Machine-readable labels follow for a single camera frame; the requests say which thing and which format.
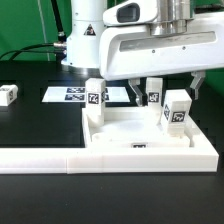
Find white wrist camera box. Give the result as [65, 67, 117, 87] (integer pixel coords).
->
[103, 0, 158, 26]

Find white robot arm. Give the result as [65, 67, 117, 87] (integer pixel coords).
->
[62, 0, 224, 105]

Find white tag marker sheet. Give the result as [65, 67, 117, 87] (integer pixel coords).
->
[42, 87, 130, 103]

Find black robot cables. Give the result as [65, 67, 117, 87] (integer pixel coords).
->
[0, 0, 69, 62]

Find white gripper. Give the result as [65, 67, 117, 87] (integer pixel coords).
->
[99, 14, 224, 106]

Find white square tabletop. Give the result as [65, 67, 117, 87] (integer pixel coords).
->
[82, 107, 190, 149]

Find white L-shaped obstacle fence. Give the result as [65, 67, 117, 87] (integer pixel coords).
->
[0, 112, 220, 175]

